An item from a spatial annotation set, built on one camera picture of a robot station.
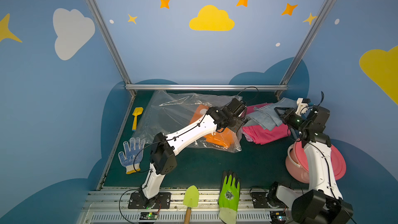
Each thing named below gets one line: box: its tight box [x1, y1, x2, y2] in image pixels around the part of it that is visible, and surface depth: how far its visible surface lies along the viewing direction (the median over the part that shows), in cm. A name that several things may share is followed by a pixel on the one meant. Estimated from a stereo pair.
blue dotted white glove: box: [118, 137, 146, 175], surface depth 89 cm
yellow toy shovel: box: [132, 106, 144, 131], surface depth 107 cm
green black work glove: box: [217, 169, 241, 224], surface depth 76 cm
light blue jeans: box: [246, 97, 298, 131], surface depth 76 cm
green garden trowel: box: [182, 185, 200, 224], surface depth 77 cm
